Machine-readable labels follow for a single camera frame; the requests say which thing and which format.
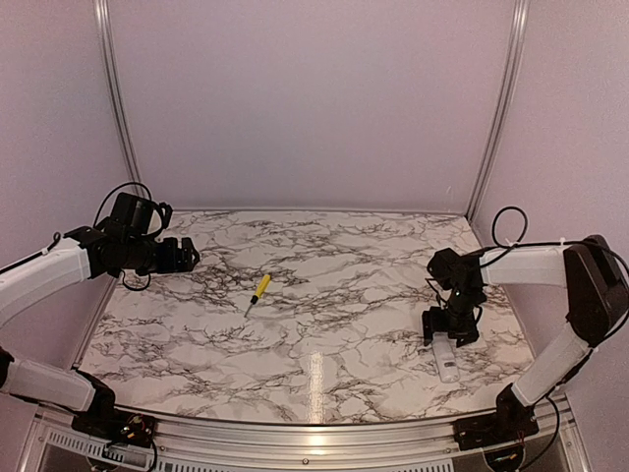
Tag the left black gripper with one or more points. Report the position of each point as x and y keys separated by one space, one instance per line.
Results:
x=170 y=264

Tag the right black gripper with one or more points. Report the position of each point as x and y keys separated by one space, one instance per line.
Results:
x=468 y=332

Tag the white remote control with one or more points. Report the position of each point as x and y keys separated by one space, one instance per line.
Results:
x=445 y=360

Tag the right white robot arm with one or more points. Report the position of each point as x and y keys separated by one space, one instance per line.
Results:
x=585 y=278

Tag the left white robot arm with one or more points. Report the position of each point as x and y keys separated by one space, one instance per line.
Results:
x=70 y=259

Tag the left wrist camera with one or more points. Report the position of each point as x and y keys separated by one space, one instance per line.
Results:
x=164 y=211

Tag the yellow handled screwdriver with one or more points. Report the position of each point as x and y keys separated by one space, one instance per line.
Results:
x=260 y=290

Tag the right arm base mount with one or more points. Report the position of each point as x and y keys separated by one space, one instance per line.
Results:
x=511 y=421

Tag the front aluminium rail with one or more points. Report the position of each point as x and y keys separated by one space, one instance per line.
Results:
x=188 y=444

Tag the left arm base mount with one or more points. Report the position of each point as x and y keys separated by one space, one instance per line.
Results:
x=105 y=421

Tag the left aluminium corner post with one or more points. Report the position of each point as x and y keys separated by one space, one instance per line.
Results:
x=107 y=47

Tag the aluminium corner post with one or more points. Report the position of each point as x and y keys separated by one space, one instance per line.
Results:
x=508 y=84
x=107 y=47

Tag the right aluminium corner post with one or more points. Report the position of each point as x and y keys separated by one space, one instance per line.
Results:
x=508 y=84

